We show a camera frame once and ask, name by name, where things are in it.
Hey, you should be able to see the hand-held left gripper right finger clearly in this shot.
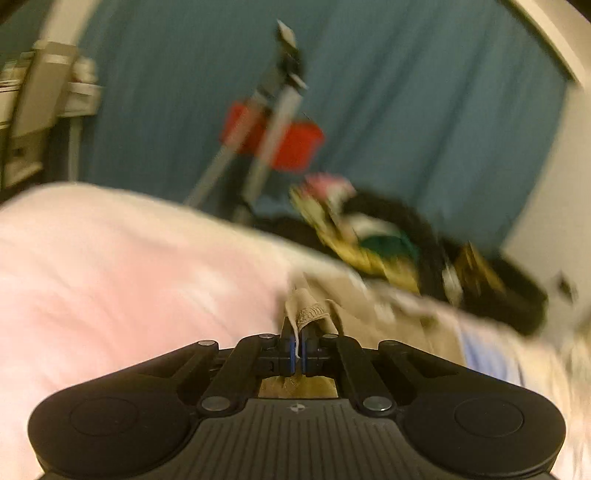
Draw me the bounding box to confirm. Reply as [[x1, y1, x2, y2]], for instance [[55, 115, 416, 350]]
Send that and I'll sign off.
[[301, 323, 463, 415]]

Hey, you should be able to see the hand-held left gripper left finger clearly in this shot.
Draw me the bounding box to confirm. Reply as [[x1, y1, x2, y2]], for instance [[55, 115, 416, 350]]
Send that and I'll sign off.
[[137, 318, 297, 415]]

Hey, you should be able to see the beige cloth garment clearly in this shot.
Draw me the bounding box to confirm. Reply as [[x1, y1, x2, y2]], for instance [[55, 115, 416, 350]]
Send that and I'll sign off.
[[257, 270, 465, 400]]

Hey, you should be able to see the black printed clothes pile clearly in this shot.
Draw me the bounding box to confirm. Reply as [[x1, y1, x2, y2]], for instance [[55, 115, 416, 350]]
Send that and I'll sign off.
[[259, 172, 550, 337]]

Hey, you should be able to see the light blue cloth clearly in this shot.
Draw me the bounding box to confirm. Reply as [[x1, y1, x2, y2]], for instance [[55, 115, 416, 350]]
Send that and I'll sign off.
[[456, 322, 528, 389]]

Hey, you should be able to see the pink blanket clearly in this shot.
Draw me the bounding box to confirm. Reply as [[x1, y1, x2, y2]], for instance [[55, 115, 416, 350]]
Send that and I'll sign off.
[[0, 181, 365, 480]]

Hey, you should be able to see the red box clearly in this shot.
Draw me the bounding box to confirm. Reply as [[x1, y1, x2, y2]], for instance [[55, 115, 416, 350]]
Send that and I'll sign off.
[[221, 100, 325, 174]]

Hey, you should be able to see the grey tripod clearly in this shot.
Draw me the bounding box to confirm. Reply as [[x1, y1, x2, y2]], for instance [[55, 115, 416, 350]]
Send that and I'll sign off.
[[184, 19, 311, 228]]

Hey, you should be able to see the white fluffy cloth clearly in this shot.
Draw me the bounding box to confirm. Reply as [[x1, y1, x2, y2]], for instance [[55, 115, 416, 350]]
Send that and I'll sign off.
[[519, 314, 591, 480]]

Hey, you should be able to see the blue curtain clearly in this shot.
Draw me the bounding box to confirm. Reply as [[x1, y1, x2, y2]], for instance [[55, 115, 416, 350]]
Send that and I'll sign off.
[[0, 0, 574, 261]]

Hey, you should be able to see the white shelf unit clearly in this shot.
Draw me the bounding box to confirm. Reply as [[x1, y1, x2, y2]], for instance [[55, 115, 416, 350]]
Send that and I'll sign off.
[[0, 39, 103, 188]]

